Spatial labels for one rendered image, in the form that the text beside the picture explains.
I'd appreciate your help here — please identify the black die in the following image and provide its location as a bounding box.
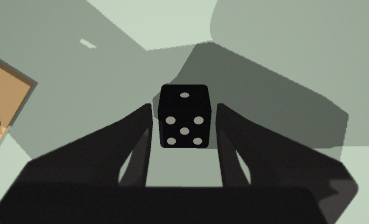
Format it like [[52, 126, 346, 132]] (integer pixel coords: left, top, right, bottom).
[[158, 84, 212, 148]]

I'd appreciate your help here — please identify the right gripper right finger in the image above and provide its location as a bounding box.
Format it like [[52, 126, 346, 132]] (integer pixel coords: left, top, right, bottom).
[[215, 103, 359, 224]]

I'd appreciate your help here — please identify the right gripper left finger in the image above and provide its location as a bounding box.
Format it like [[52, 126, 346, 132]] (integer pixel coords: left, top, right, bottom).
[[12, 103, 153, 186]]

